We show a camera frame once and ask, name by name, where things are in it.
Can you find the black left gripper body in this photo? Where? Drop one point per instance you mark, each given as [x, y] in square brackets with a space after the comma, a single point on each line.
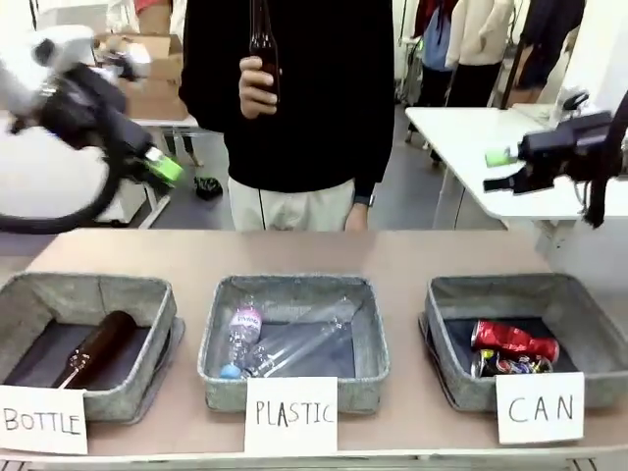
[83, 108]

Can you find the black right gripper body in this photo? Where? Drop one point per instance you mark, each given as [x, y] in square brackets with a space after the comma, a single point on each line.
[569, 147]

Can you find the crushed red can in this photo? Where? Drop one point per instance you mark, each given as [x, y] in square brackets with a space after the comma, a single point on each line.
[510, 341]

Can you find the brown glass bottle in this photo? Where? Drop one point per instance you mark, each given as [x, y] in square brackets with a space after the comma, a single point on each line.
[262, 44]
[103, 338]

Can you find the crushed multicolour can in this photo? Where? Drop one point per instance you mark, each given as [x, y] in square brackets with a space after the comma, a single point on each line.
[510, 365]

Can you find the small pink-label water bottle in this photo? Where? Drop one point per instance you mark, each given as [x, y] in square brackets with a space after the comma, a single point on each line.
[241, 333]

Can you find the long clear plastic bottle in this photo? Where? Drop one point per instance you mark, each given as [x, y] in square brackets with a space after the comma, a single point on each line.
[294, 348]

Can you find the person's left forearm black sleeve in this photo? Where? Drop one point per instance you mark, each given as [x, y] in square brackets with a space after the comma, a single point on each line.
[375, 157]

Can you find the person's right forearm black sleeve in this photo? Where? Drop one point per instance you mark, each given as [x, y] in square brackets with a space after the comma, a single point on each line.
[211, 93]

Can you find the grey fabric basket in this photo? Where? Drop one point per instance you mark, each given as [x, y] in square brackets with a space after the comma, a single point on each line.
[294, 289]
[127, 402]
[466, 387]

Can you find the white paper sign CAN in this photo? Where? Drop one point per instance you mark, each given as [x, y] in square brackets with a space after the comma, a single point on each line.
[539, 409]

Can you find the person's right hand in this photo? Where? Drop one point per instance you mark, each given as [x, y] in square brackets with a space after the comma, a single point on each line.
[252, 93]

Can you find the person's left hand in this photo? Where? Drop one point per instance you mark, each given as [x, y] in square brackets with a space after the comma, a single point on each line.
[358, 218]

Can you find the black bundle on floor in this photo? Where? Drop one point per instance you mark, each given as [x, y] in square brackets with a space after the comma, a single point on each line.
[207, 187]

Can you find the closed flat cardboard box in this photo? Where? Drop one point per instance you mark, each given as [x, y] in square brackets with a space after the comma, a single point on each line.
[157, 103]

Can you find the open cardboard box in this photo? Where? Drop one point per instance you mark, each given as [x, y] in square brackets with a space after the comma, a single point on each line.
[162, 54]

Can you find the person in dark clothes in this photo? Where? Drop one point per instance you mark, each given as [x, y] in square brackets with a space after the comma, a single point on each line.
[544, 44]

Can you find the person in red shirt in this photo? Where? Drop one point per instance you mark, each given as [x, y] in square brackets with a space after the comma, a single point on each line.
[152, 10]

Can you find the person in cream jacket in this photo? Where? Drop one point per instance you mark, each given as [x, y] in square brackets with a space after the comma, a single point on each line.
[478, 34]

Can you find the person in blue top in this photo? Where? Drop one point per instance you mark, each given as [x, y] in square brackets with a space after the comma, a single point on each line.
[436, 46]

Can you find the dark wrist watch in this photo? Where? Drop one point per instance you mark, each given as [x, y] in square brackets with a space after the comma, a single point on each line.
[365, 199]

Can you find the person in black sweater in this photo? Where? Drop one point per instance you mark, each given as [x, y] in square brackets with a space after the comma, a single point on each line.
[319, 122]

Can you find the white paper sign PLASTIC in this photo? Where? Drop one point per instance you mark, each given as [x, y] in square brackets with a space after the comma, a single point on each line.
[290, 414]

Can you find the white paper sign BOTTLE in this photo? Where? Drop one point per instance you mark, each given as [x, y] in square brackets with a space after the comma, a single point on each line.
[41, 419]

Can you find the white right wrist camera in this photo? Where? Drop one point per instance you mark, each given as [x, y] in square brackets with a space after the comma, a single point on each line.
[574, 103]

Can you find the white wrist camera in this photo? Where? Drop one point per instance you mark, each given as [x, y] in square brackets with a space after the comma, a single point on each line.
[574, 103]
[130, 64]

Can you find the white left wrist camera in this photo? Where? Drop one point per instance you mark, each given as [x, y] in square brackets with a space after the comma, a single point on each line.
[130, 64]

